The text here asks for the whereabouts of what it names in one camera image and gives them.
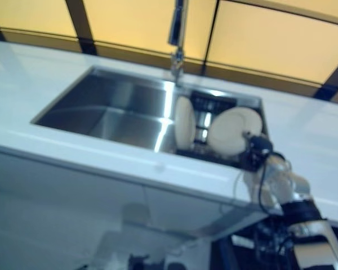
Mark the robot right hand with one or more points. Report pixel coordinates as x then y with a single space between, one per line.
255 161

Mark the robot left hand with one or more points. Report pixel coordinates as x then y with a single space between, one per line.
139 263

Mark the cream ceramic plate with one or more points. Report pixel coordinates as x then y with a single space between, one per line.
184 123
231 132

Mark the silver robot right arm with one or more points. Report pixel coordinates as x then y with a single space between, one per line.
293 185

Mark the white cabinet door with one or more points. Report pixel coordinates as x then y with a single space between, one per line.
59 202
186 213

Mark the black dish rack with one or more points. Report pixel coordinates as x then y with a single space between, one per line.
202 112

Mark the chrome kitchen faucet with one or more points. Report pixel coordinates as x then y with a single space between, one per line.
177 33

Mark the stainless steel sink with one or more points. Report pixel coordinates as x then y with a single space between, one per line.
101 112

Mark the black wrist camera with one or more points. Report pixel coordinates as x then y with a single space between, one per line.
260 144

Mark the yellow backlit window wall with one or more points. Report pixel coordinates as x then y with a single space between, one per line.
256 42

